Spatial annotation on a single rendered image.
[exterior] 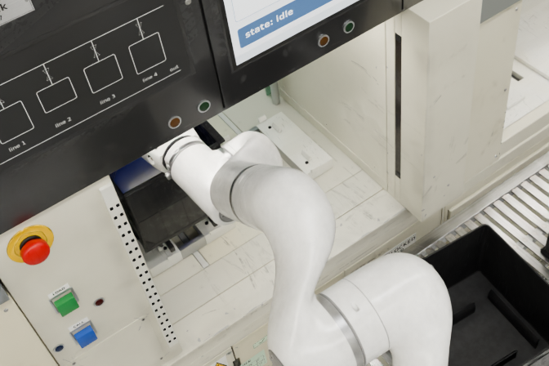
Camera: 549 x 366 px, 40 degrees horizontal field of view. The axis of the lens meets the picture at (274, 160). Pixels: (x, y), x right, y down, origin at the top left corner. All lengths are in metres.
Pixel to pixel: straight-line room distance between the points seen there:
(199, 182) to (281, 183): 0.36
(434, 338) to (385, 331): 0.06
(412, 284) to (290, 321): 0.15
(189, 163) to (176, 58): 0.28
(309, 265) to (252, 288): 0.70
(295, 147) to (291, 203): 0.87
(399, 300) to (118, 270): 0.52
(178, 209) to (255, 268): 0.22
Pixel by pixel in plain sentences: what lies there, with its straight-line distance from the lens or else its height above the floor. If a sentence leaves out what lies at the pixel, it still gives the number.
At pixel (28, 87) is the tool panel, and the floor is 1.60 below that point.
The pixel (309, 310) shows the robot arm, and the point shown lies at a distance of 0.88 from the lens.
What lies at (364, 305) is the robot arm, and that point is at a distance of 0.90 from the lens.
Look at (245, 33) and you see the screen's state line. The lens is 1.09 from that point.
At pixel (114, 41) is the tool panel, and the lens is 0.99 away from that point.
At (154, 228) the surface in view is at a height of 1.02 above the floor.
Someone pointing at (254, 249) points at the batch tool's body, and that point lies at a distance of 1.64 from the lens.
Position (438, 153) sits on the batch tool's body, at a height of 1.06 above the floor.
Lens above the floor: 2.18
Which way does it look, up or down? 47 degrees down
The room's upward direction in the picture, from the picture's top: 10 degrees counter-clockwise
